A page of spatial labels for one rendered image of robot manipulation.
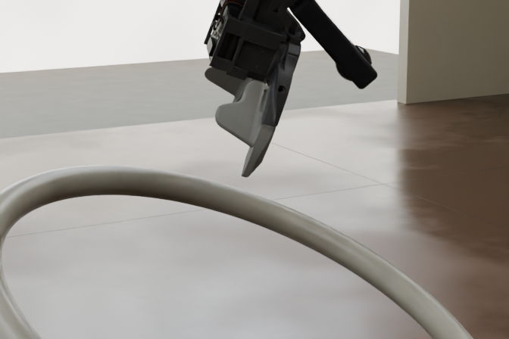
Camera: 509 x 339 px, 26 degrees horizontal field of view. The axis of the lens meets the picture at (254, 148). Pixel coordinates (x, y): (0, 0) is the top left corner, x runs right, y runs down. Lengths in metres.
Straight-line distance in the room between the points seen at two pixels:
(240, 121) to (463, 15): 8.19
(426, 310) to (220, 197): 0.24
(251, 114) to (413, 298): 0.24
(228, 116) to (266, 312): 3.29
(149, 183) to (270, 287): 3.50
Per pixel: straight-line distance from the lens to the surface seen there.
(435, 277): 4.79
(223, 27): 1.06
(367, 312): 4.35
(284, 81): 1.06
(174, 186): 1.13
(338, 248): 1.15
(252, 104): 1.07
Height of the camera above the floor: 1.53
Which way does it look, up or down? 12 degrees down
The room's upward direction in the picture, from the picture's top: straight up
